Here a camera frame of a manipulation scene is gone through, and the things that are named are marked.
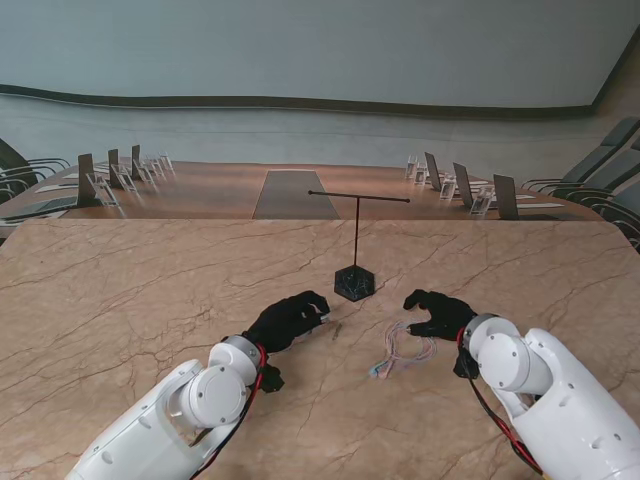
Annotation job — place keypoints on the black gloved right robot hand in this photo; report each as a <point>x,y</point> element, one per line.
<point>440,317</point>

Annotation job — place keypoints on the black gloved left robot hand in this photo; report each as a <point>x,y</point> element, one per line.
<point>287,322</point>

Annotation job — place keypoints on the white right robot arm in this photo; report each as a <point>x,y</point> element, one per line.
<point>550,400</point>

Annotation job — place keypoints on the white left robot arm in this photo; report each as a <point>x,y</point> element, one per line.
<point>165,425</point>

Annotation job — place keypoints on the black T rack marble base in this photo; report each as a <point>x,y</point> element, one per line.
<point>355,285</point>

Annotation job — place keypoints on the clear acrylic name holder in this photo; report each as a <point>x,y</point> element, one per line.
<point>124,179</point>
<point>410,167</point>
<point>162,164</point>
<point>421,173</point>
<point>448,189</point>
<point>102,192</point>
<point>482,201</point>
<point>146,172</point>

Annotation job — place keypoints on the grey table runner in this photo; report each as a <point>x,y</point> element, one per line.
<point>295,195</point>

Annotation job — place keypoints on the dark upright desk screen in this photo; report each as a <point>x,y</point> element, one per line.
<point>136,162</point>
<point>462,185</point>
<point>113,167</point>
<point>505,197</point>
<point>86,180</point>
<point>432,170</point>

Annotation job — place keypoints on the brown wooden conference table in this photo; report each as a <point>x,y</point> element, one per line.
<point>210,190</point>

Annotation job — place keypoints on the dark office chair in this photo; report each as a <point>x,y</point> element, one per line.
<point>620,167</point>
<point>10,155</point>
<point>12,187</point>
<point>617,132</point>
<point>630,200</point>

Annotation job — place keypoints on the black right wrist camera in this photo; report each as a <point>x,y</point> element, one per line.
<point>464,367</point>

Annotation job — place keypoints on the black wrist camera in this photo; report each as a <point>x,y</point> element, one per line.
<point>464,367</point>
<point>270,380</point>

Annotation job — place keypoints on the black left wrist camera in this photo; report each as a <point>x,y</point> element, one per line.
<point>270,380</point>

